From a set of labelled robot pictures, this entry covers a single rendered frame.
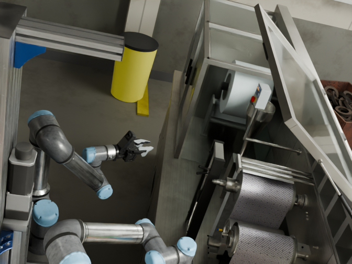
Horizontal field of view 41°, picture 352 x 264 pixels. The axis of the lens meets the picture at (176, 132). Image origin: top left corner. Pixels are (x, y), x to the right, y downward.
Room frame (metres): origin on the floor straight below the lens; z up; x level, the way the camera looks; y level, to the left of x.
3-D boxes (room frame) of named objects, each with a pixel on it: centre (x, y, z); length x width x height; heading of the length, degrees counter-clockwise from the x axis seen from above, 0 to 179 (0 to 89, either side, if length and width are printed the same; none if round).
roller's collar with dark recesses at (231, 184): (1.74, -0.31, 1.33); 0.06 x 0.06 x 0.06; 6
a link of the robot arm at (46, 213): (1.56, 0.47, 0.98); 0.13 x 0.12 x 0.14; 39
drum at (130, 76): (4.58, 0.64, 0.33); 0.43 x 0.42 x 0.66; 103
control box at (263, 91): (2.04, -0.33, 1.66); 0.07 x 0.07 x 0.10; 13
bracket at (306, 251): (1.52, -0.66, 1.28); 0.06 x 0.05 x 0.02; 96
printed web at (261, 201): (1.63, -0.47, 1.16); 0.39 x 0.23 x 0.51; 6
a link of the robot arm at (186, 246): (1.31, -0.16, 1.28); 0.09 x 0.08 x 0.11; 128
